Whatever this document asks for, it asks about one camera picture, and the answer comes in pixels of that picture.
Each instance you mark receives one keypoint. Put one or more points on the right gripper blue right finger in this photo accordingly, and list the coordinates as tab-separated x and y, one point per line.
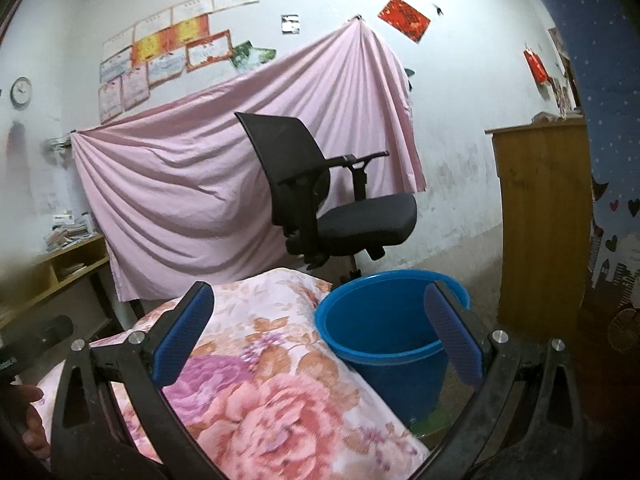
461	332

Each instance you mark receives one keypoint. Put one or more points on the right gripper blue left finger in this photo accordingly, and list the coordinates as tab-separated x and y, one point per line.
176	333

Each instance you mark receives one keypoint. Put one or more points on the person's left hand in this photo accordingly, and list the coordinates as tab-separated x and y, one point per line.
33	435

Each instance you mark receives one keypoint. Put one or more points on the wooden shelf unit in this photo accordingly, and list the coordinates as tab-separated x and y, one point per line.
50	275

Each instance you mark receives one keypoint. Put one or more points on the blue plastic bucket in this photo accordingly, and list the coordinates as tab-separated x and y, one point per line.
379	327

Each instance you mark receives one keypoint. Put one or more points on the floral pink tablecloth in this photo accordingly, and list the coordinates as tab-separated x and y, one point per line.
266	398

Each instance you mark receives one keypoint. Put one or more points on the wooden cabinet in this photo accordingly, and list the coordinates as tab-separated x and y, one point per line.
545	180

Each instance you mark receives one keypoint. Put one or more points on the stack of papers on shelf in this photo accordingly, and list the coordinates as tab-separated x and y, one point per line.
68	230

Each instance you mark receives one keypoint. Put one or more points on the black office chair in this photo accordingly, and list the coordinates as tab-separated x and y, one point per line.
299	178

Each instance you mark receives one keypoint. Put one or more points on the blue starry curtain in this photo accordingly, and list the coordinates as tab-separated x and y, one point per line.
602	41

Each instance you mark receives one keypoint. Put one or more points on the pink sheet on wall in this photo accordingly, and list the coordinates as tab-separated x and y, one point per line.
178	191

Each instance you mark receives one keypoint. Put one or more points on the round wall clock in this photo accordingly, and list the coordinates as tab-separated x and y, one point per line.
21	93

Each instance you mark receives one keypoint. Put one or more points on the red packet hanging on wall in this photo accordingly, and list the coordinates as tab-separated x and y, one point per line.
536	66

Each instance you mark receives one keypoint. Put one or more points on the certificates on wall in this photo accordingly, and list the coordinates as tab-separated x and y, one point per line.
162	47

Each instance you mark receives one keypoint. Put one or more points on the red diamond wall poster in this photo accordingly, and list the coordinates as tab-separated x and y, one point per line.
406	19

